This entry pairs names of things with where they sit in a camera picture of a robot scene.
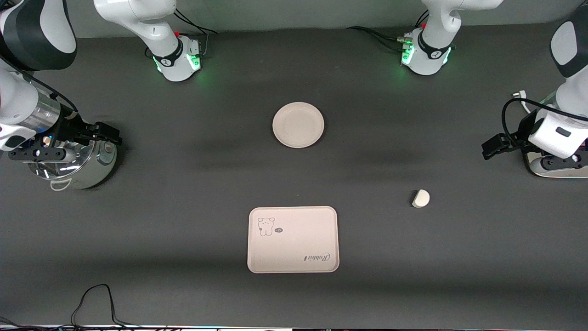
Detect black loose floor cable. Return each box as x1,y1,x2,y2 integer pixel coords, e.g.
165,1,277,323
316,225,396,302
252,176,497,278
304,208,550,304
70,284,138,330

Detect black base cables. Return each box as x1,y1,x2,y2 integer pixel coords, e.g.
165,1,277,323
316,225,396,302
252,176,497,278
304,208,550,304
347,9,430,53
172,9,219,58

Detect beige rectangular rabbit tray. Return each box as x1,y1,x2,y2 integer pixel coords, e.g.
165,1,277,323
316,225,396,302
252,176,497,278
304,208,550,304
247,206,339,274

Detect black left base cables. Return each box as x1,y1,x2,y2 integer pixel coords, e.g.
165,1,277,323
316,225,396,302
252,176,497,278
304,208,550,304
347,9,430,53

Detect glass pot lid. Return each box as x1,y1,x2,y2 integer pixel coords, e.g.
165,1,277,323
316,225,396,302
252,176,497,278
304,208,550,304
26,140,99,180

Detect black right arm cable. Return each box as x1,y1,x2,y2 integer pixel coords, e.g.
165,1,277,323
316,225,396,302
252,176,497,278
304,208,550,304
0,55,79,116

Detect steel cooking pot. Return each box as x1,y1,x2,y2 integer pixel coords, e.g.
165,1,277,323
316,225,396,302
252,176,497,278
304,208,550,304
48,137,118,191

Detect black right base cables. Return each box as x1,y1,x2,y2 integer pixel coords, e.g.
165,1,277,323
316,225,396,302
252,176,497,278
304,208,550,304
172,9,219,58

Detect cream toaster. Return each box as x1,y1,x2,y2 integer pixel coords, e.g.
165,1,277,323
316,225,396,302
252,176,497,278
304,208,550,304
525,152,588,179

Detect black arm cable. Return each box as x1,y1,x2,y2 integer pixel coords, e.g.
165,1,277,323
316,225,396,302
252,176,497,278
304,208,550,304
0,55,79,116
502,98,588,148

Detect round beige plate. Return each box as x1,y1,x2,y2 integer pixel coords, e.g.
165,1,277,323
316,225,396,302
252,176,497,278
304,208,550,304
272,102,325,148

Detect white toaster power cable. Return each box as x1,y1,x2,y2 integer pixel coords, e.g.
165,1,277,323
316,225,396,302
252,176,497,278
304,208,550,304
511,91,559,114

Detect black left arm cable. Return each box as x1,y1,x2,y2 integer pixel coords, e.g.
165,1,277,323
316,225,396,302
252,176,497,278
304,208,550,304
502,98,588,148

